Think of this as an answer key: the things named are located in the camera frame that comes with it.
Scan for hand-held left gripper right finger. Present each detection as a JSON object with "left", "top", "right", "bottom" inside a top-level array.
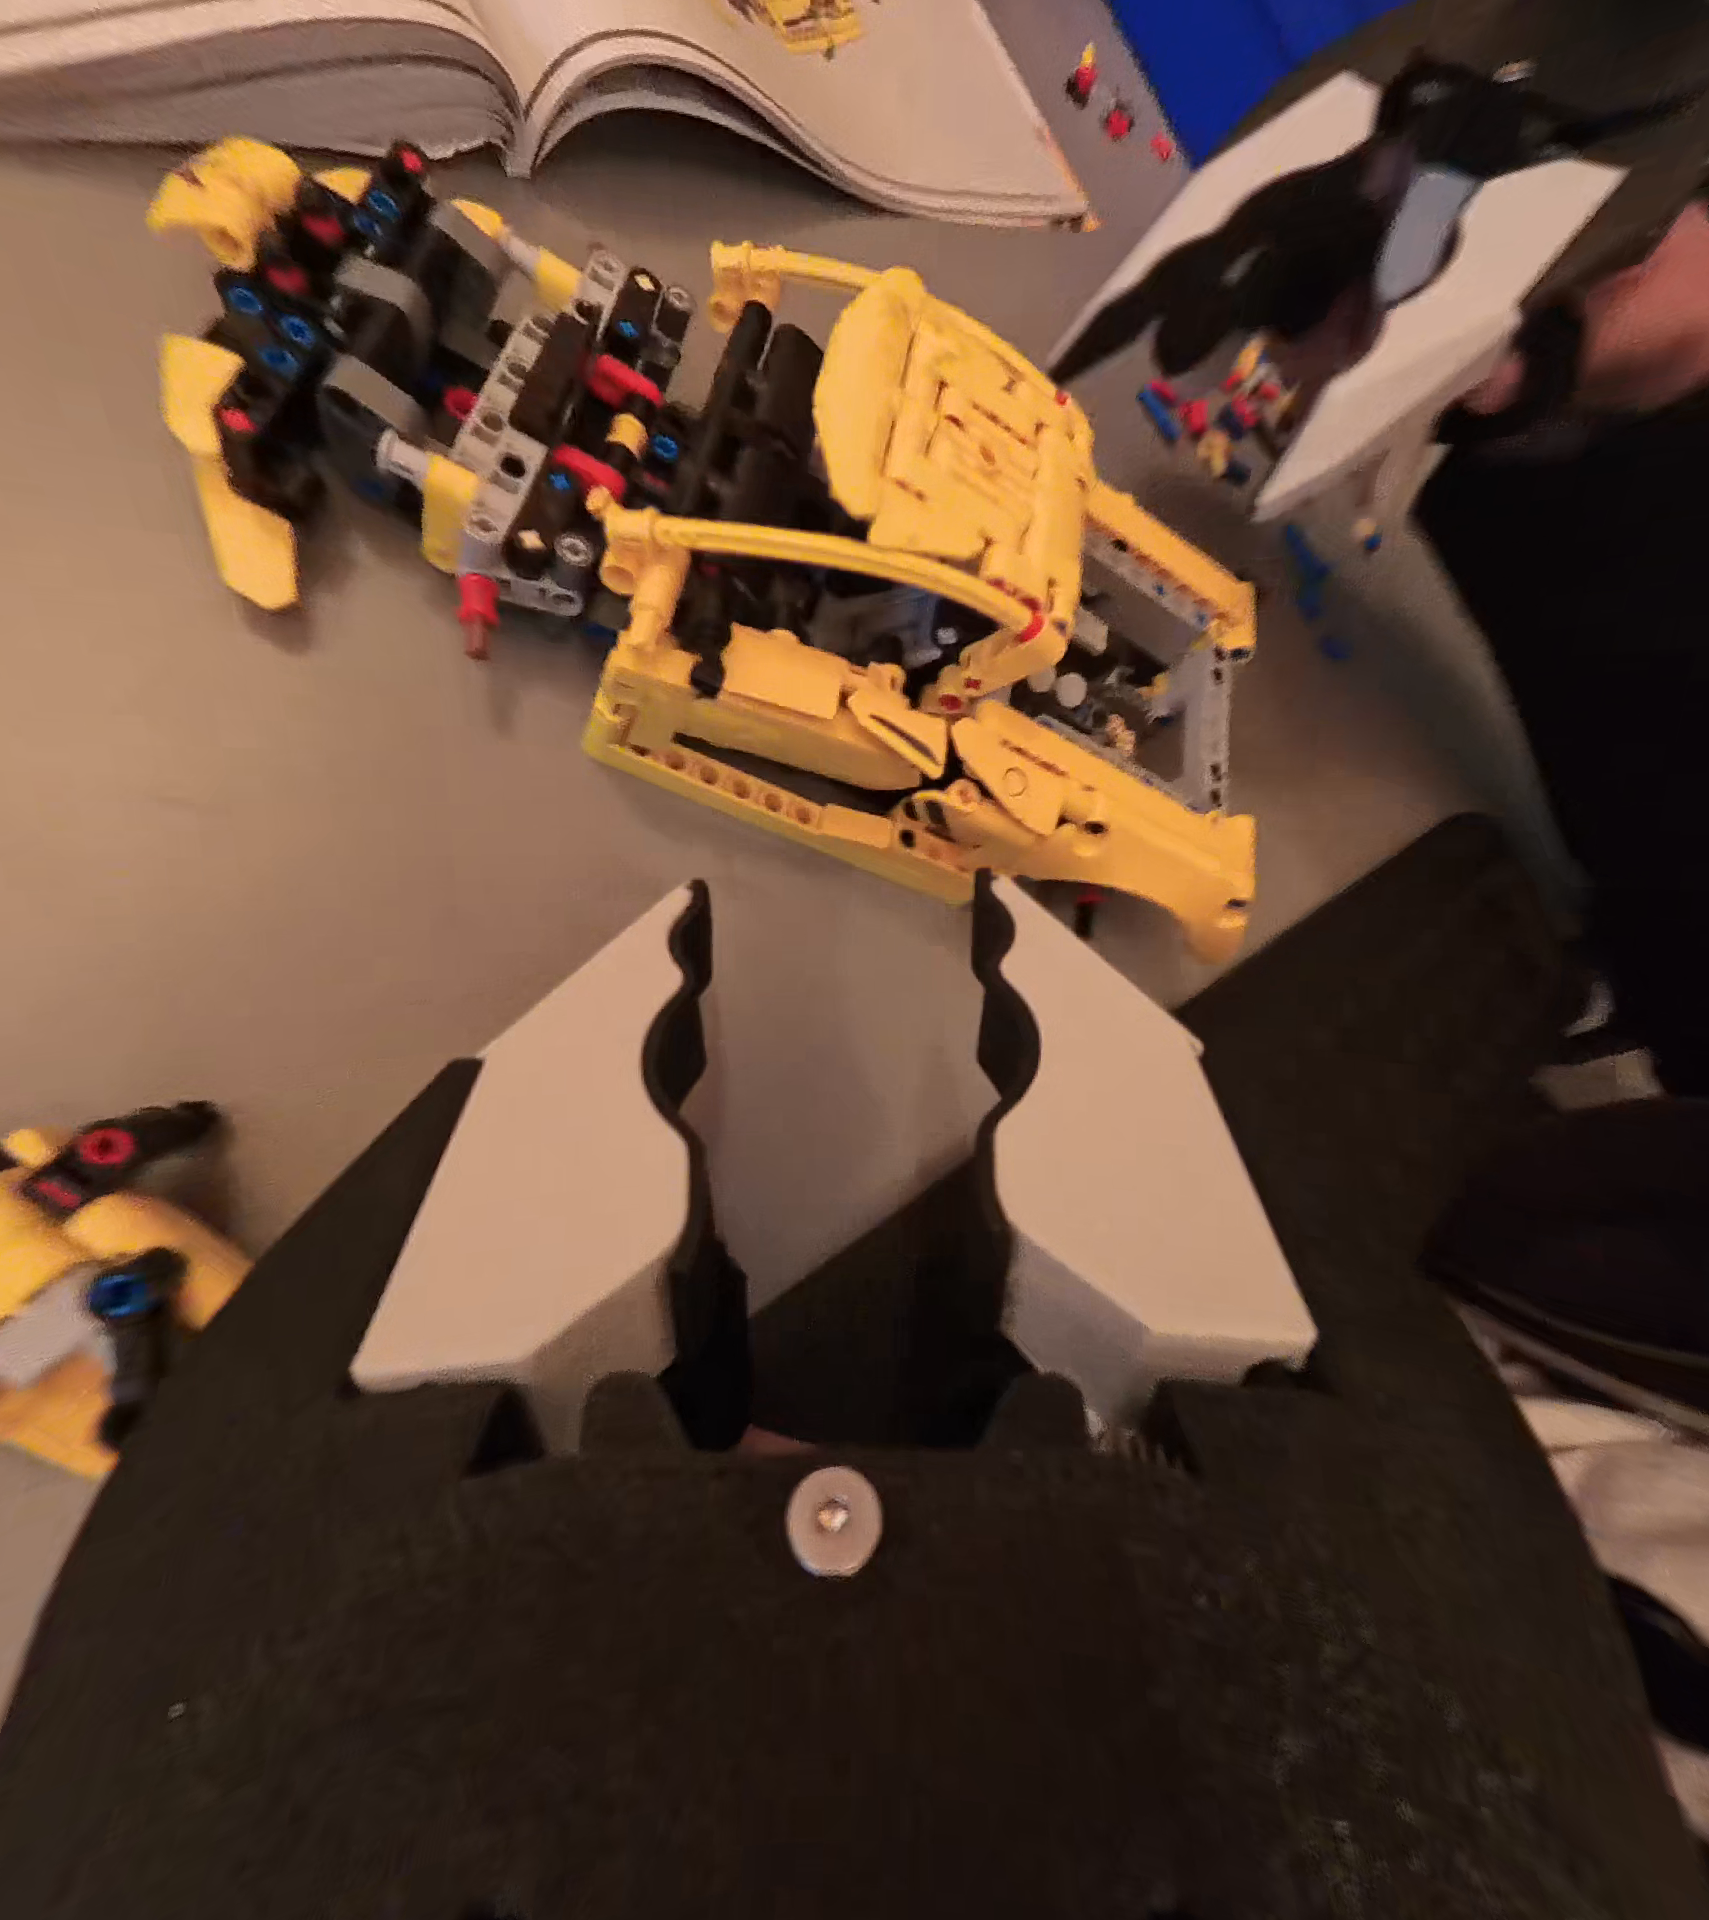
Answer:
[{"left": 969, "top": 874, "right": 1317, "bottom": 1435}]

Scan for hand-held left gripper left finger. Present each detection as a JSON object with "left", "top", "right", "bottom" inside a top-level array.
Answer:
[{"left": 346, "top": 878, "right": 758, "bottom": 1450}]

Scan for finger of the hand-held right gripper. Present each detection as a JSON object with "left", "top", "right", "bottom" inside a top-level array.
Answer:
[
  {"left": 1049, "top": 70, "right": 1406, "bottom": 382},
  {"left": 1150, "top": 158, "right": 1630, "bottom": 550}
]

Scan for yellow brick toy car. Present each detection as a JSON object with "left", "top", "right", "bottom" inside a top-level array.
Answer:
[{"left": 146, "top": 135, "right": 1261, "bottom": 966}]

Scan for grey desk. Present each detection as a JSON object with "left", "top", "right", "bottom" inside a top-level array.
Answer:
[{"left": 0, "top": 0, "right": 1590, "bottom": 1920}]

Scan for person's right hand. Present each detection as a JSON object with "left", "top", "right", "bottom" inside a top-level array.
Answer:
[{"left": 1467, "top": 211, "right": 1709, "bottom": 453}]

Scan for blue plastic bin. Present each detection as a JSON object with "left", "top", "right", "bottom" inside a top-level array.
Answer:
[{"left": 1100, "top": 0, "right": 1411, "bottom": 167}]

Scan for scattered small coloured brick pins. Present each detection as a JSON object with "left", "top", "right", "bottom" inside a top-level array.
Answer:
[{"left": 1066, "top": 41, "right": 1389, "bottom": 666}]

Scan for open instruction book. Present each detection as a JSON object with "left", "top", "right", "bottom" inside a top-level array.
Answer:
[{"left": 0, "top": 0, "right": 1095, "bottom": 229}]

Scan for person's fleece-lined jacket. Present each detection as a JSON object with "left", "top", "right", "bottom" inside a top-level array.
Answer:
[{"left": 1410, "top": 61, "right": 1709, "bottom": 1920}]

